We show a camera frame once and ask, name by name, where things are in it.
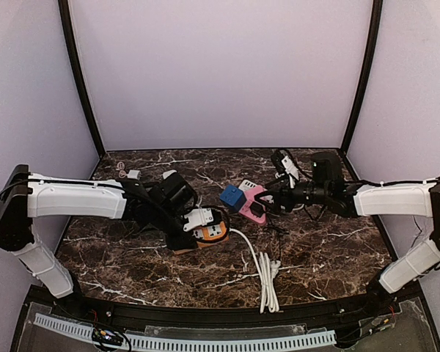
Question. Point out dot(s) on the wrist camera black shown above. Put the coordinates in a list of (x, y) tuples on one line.
[(177, 195), (326, 166)]

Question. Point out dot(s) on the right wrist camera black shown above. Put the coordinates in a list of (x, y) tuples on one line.
[(326, 166)]

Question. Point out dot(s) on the white USB charger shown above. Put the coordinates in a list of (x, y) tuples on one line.
[(134, 174)]

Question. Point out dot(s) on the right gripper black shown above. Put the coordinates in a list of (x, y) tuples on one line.
[(279, 195)]

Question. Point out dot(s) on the black frame post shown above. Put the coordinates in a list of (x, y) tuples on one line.
[(78, 76), (367, 63)]

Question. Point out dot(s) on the pink triangular power strip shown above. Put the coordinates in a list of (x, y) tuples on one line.
[(245, 211)]

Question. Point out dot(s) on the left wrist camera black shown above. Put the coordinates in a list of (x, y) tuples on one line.
[(177, 195)]

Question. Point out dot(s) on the black TP-Link adapter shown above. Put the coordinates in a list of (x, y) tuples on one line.
[(257, 209)]

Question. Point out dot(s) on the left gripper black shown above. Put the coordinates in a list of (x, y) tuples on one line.
[(181, 240)]

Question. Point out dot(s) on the orange power strip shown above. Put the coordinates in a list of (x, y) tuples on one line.
[(207, 236)]

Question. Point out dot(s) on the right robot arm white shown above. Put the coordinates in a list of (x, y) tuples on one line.
[(407, 199)]

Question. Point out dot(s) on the white power strip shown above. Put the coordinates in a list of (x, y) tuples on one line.
[(246, 185)]

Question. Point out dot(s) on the blue cube socket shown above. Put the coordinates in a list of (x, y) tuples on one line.
[(233, 198)]

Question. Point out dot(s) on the black frame right post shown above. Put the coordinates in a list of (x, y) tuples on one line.
[(367, 63)]

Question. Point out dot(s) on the black frame left post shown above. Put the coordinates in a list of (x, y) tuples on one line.
[(78, 76)]

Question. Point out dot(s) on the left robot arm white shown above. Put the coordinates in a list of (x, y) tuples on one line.
[(27, 196)]

